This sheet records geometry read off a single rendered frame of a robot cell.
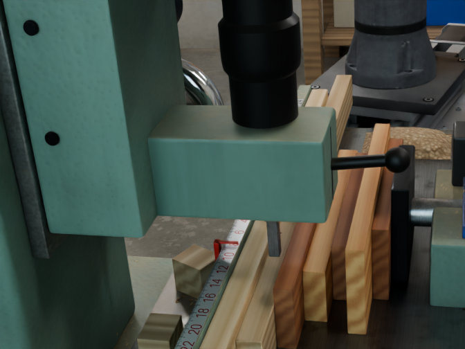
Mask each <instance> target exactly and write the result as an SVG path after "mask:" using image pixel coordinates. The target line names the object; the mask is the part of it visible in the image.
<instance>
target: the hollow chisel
mask: <svg viewBox="0 0 465 349"><path fill-rule="evenodd" d="M266 227H267V237H268V255H269V257H279V256H280V254H281V252H282V250H281V239H280V222H274V223H270V222H267V223H266Z"/></svg>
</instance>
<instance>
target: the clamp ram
mask: <svg viewBox="0 0 465 349"><path fill-rule="evenodd" d="M399 147H402V148H403V149H405V150H406V151H407V152H408V153H409V155H410V165H409V167H408V169H407V170H405V171H404V172H401V173H394V175H393V180H392V187H391V279H392V280H393V281H403V282H407V281H408V280H409V273H410V261H411V255H412V243H413V236H414V227H415V226H429V227H431V226H432V212H433V210H434V208H436V207H449V208H462V206H463V199H431V198H414V167H415V146H414V145H399Z"/></svg>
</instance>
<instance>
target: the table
mask: <svg viewBox="0 0 465 349"><path fill-rule="evenodd" d="M437 130H439V131H442V132H443V133H445V134H452V139H451V155H450V160H439V159H415V167H414V198H431V199H434V189H435V173H436V171H437V170H452V160H453V129H437ZM373 131H374V128H349V127H346V128H345V130H344V133H343V137H342V139H341V142H340V146H339V148H338V153H339V150H358V152H359V153H361V152H362V149H363V144H364V141H365V136H366V133H367V132H373ZM338 153H337V157H338ZM430 235H431V227H429V226H415V227H414V236H413V243H412V255H411V261H410V273H409V280H408V281H407V282H403V281H393V280H392V282H391V288H390V297H389V300H381V299H373V298H372V304H371V308H370V316H369V321H368V324H367V332H366V334H350V333H348V332H347V301H343V300H334V299H333V301H332V304H331V309H330V312H329V318H328V321H327V322H322V321H306V320H304V324H303V326H302V331H301V334H300V338H299V342H298V346H297V348H296V349H465V310H462V308H463V307H443V306H433V305H430V303H429V274H430Z"/></svg>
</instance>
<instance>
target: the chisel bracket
mask: <svg viewBox="0 0 465 349"><path fill-rule="evenodd" d="M148 146H149V155H150V161H151V167H152V176H153V182H154V191H155V196H156V206H157V211H158V215H157V216H171V217H200V218H215V219H231V220H260V221H265V222H270V223H274V222H305V223H320V224H322V223H325V222H326V221H327V218H328V215H329V211H330V208H331V204H332V201H333V200H334V194H335V191H336V187H337V184H338V171H337V170H331V159H332V158H334V157H337V137H336V111H335V109H334V108H333V107H298V117H297V118H296V119H295V120H294V121H292V122H290V123H288V124H286V125H282V126H279V127H272V128H266V129H255V128H248V127H242V126H240V125H238V124H236V123H235V122H234V121H233V118H232V109H231V106H223V105H172V107H171V108H170V109H169V111H168V112H167V113H166V115H164V117H163V118H162V119H161V121H160V122H159V123H158V125H157V126H156V127H155V128H154V130H153V131H152V132H151V134H150V135H149V137H148Z"/></svg>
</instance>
